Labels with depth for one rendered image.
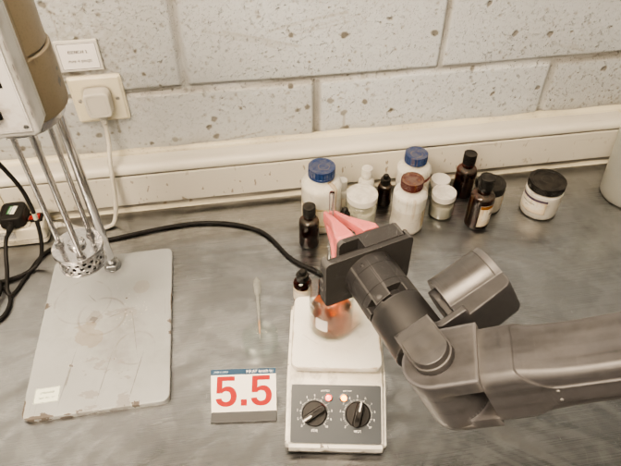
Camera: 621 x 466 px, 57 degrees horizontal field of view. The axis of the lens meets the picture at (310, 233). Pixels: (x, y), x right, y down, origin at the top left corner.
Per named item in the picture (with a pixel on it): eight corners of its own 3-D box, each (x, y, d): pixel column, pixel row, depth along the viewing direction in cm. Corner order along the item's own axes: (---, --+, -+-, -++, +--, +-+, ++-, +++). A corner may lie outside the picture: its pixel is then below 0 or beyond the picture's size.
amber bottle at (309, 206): (318, 250, 102) (319, 213, 96) (298, 250, 102) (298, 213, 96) (319, 236, 104) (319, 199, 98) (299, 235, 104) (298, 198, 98)
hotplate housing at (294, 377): (384, 457, 75) (391, 428, 69) (285, 455, 75) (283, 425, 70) (375, 320, 91) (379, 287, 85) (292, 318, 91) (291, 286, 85)
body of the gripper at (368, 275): (318, 253, 58) (352, 306, 53) (405, 224, 61) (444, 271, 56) (317, 295, 62) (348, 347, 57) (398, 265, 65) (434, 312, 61)
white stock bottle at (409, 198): (402, 239, 104) (409, 194, 96) (383, 220, 107) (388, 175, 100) (428, 228, 106) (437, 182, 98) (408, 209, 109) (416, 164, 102)
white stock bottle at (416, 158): (396, 213, 109) (403, 165, 101) (389, 191, 113) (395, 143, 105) (429, 210, 109) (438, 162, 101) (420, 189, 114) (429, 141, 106)
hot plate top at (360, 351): (382, 373, 75) (383, 369, 74) (290, 371, 75) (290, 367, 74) (376, 300, 83) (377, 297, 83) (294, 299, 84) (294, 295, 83)
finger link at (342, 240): (307, 198, 64) (346, 253, 58) (363, 180, 66) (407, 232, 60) (307, 241, 68) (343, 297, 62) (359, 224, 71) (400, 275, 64)
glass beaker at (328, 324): (359, 340, 78) (363, 300, 72) (313, 350, 77) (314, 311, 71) (344, 300, 83) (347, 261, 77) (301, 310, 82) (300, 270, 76)
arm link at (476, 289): (420, 374, 45) (457, 430, 50) (542, 290, 45) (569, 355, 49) (362, 291, 55) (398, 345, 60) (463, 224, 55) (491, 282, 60)
